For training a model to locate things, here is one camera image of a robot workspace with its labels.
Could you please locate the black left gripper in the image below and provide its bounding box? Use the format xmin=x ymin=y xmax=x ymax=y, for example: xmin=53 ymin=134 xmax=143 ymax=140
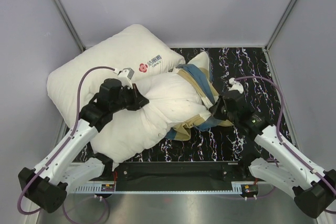
xmin=110 ymin=82 xmax=148 ymax=113

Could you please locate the blue beige patchwork pillowcase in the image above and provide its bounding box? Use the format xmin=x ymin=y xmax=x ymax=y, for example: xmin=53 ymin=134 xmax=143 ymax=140
xmin=165 ymin=51 xmax=233 ymax=141

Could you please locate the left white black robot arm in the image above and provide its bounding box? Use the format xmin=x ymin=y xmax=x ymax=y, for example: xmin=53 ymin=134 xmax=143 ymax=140
xmin=17 ymin=79 xmax=149 ymax=215

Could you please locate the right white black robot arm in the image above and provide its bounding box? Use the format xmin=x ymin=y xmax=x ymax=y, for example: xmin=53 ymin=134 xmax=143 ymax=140
xmin=210 ymin=90 xmax=335 ymax=219

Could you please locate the plain white pillow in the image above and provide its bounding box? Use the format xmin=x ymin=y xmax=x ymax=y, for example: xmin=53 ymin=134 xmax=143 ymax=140
xmin=47 ymin=24 xmax=185 ymax=127

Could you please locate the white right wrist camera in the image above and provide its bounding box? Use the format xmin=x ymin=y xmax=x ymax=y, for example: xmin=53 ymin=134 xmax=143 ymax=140
xmin=228 ymin=78 xmax=244 ymax=94

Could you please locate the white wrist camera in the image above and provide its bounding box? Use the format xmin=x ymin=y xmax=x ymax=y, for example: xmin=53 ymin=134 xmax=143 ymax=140
xmin=114 ymin=68 xmax=134 ymax=89
xmin=228 ymin=78 xmax=244 ymax=94

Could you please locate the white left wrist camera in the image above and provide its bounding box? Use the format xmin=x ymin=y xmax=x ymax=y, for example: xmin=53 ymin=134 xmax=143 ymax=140
xmin=114 ymin=68 xmax=134 ymax=89

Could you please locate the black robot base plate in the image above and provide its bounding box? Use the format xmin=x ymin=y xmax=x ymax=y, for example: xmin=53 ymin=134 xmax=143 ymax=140
xmin=91 ymin=162 xmax=256 ymax=194

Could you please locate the white slotted cable duct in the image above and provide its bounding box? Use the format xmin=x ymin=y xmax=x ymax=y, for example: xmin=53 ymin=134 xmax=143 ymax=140
xmin=73 ymin=183 xmax=115 ymax=194

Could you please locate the purple floor cable loop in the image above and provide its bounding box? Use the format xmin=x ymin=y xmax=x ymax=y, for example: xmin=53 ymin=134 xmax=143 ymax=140
xmin=62 ymin=197 xmax=111 ymax=223

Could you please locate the aluminium frame post left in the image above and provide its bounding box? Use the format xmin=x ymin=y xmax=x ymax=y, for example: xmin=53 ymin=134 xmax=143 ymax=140
xmin=52 ymin=0 xmax=86 ymax=52

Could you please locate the aluminium frame post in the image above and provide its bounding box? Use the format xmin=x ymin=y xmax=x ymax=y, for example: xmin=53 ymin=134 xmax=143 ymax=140
xmin=52 ymin=0 xmax=86 ymax=52
xmin=265 ymin=0 xmax=298 ymax=51

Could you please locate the aluminium frame post right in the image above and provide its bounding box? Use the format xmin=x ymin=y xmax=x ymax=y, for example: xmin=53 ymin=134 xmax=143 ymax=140
xmin=265 ymin=0 xmax=298 ymax=51

